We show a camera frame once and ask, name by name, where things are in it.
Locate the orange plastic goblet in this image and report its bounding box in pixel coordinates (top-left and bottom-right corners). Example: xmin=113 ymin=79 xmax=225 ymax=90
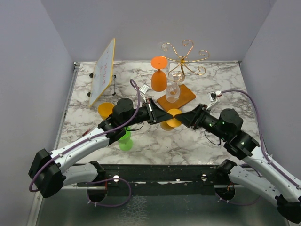
xmin=151 ymin=56 xmax=168 ymax=92

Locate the yellow plastic goblet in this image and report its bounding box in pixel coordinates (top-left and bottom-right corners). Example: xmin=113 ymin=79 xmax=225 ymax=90
xmin=160 ymin=109 xmax=182 ymax=131
xmin=97 ymin=102 xmax=114 ymax=120

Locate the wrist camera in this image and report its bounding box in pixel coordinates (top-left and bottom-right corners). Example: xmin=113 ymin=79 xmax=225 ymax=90
xmin=139 ymin=84 xmax=149 ymax=99
xmin=206 ymin=90 xmax=222 ymax=111

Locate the green plastic goblet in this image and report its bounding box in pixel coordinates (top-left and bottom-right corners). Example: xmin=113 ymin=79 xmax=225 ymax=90
xmin=118 ymin=130 xmax=133 ymax=151

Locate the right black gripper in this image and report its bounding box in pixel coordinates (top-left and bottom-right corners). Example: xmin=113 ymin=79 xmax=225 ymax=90
xmin=174 ymin=103 xmax=229 ymax=140

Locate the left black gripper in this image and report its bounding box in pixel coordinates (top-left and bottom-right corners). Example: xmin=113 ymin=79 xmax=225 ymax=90
xmin=123 ymin=98 xmax=174 ymax=128

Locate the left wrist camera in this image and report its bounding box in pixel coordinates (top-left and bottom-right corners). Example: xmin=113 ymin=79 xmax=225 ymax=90
xmin=139 ymin=84 xmax=149 ymax=99

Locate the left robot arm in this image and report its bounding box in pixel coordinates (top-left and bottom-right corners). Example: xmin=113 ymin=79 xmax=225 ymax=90
xmin=28 ymin=98 xmax=173 ymax=198

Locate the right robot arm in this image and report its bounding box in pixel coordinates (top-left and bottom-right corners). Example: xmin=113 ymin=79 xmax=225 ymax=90
xmin=175 ymin=105 xmax=301 ymax=224

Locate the small whiteboard on easel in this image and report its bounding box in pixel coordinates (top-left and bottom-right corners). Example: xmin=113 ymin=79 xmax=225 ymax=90
xmin=88 ymin=38 xmax=116 ymax=108

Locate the clear wine glass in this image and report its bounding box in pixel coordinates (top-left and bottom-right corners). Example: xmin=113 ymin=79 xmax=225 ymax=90
xmin=166 ymin=71 xmax=183 ymax=103
xmin=158 ymin=41 xmax=170 ymax=52

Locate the black mounting rail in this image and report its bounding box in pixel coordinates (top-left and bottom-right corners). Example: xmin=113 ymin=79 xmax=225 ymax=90
xmin=76 ymin=164 xmax=230 ymax=196

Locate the gold wire glass rack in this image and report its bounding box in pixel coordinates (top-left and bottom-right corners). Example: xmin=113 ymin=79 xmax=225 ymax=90
xmin=156 ymin=39 xmax=210 ymax=116

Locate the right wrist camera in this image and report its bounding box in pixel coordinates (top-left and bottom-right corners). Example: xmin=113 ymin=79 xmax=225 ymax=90
xmin=206 ymin=90 xmax=222 ymax=111

